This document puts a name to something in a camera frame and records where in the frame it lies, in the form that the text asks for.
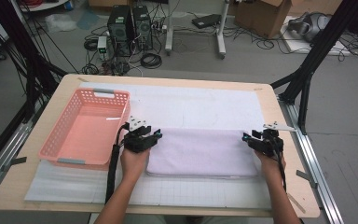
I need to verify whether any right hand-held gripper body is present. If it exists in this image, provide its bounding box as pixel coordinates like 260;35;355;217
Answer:
248;123;296;158

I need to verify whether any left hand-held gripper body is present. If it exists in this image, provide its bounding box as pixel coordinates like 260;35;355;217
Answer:
123;115;157;153

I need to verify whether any lilac printed towel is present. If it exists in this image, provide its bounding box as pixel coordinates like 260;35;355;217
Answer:
145;127;260;180

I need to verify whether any pink plastic basket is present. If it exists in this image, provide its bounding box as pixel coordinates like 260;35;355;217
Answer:
37;88;131;171

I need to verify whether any person's right hand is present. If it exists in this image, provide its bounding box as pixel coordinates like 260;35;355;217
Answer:
255;151;287;182

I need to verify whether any person's left hand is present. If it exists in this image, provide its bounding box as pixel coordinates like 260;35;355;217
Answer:
119;148;152;185

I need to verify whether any white foam mat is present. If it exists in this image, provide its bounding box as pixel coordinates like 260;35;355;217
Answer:
24;81;282;209

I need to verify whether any thin wooden strip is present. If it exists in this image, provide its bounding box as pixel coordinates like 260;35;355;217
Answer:
287;192;307;215

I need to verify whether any white board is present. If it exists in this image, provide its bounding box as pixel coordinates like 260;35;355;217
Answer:
280;15;352;57

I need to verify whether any small white device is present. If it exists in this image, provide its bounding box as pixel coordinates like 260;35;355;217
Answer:
97;35;108;61

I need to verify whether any white metal stand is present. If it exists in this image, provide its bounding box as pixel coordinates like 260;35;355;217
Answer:
163;0;231;60

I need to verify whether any black computer tower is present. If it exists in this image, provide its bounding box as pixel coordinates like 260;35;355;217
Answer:
131;5;154;51
106;5;134;58

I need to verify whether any large cardboard box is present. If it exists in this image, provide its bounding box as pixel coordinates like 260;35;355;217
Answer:
233;0;293;40

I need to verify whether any grey headset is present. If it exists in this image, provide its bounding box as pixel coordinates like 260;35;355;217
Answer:
287;12;332;43

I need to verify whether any black flat box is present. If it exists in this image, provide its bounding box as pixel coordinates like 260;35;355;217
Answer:
191;13;222;30

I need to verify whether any clear plastic bag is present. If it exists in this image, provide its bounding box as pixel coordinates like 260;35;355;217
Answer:
45;12;77;34

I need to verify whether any white round table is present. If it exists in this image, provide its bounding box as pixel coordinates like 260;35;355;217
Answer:
18;0;70;13

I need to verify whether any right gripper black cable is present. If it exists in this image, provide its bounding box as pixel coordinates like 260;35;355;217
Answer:
273;142;289;192

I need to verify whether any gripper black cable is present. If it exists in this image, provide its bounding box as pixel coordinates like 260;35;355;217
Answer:
104;122;131;204
273;142;289;192

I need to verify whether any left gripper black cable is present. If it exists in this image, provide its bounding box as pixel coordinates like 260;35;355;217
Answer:
104;122;131;204

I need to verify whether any aluminium rail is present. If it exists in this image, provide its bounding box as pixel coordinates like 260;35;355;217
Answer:
278;96;345;224
0;102;45;204

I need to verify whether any grey metal bracket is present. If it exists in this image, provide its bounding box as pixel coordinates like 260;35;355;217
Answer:
296;169;319;189
1;156;28;173

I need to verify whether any tangle of black floor cables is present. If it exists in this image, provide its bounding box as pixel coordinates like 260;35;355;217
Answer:
81;24;169;77

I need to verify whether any coiled black cable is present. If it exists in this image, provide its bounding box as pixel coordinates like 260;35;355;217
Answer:
140;52;163;70

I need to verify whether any black metal frame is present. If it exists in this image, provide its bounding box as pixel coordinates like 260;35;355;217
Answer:
269;0;358;135
0;0;69;124

